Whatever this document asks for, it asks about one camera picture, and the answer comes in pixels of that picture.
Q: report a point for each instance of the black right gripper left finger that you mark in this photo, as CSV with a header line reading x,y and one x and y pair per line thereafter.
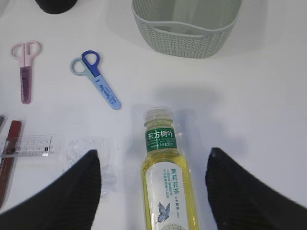
x,y
69,203

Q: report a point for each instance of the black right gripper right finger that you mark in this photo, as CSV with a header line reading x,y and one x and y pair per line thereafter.
x,y
240,201

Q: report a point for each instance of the clear plastic sheet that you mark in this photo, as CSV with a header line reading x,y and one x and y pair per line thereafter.
x,y
78,147

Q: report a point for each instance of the yellow tea bottle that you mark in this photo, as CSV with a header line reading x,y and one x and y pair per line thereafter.
x,y
168,195

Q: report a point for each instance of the clear plastic ruler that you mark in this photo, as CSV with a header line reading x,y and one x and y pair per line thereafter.
x,y
28,146

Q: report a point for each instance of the red glitter pen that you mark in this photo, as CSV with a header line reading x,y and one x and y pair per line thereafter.
x,y
6,163

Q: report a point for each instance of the silver glitter pen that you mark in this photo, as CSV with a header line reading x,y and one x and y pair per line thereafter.
x,y
2,119

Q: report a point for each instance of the green woven plastic basket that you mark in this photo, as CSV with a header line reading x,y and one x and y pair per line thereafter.
x,y
186,28

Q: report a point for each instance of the black mesh pen cup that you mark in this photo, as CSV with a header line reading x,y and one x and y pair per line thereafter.
x,y
55,6

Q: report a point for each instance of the blue scissors with sheath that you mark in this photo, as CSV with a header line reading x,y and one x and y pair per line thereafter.
x,y
92,72

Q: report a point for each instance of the pink scissors with purple sheath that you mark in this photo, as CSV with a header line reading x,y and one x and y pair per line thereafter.
x,y
25,53

